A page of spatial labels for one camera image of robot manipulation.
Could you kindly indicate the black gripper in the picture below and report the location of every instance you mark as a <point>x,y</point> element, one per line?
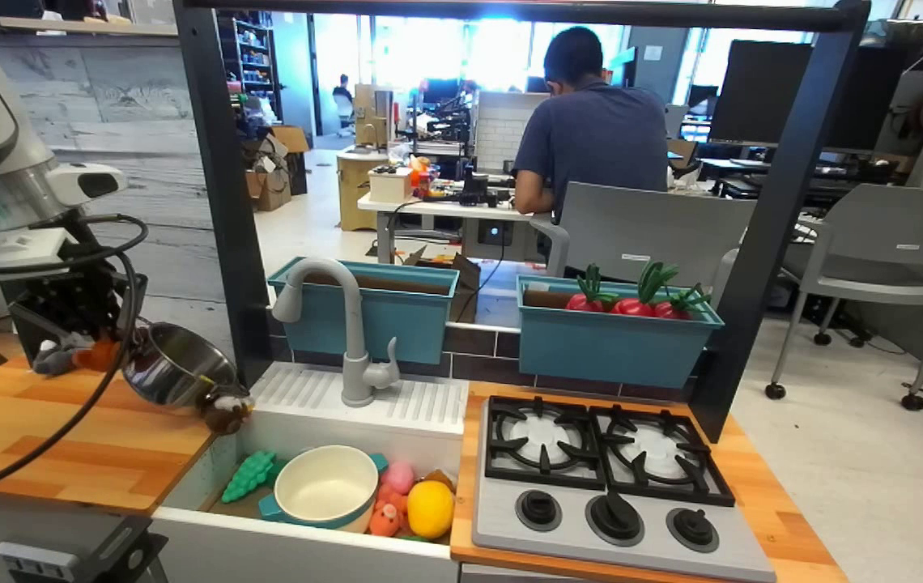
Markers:
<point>61,319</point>

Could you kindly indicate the orange plush toy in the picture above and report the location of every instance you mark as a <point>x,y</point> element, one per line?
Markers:
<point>102,353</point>

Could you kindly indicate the stainless steel pot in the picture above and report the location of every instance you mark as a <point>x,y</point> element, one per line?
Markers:
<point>178,371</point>

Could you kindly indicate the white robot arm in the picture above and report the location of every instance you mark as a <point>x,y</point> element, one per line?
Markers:
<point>39,203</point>

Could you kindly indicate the brown plush toy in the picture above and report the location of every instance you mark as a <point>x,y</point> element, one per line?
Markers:
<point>227,414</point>

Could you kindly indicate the green toy corn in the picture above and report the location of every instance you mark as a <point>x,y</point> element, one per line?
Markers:
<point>252,473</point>

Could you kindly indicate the white toy sink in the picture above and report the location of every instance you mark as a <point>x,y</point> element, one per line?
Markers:
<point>415,421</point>

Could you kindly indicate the grey toy faucet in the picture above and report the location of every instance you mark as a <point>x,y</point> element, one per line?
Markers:
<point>361,375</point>

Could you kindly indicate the pink toy fruit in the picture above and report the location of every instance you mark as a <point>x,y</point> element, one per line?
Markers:
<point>391,506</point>

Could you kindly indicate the yellow toy lemon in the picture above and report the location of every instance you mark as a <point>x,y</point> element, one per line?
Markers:
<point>428,510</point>

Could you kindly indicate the red toy radishes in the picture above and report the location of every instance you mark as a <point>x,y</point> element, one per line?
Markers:
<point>650,298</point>

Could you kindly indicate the toy stove top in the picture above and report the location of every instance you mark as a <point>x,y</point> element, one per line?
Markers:
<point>611,483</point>

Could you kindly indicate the cream bowl with teal rim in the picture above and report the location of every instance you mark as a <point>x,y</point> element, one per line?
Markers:
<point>329,487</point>

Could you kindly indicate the left teal planter box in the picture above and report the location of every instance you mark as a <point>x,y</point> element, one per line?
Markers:
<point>398,301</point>

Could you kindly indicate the teal planter box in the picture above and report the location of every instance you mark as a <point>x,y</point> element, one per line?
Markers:
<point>398,301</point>
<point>604,343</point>

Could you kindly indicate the grey office chair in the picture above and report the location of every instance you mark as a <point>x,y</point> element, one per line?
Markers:
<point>623,230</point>

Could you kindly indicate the right teal planter box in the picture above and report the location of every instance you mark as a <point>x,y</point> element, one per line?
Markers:
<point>604,343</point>

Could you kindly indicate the seated person in blue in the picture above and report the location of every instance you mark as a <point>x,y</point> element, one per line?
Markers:
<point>604,133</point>

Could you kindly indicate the grey chair at right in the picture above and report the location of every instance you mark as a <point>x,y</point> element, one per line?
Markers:
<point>869,247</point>

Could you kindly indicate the black metal frame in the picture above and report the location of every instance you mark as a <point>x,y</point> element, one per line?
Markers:
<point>837,30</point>

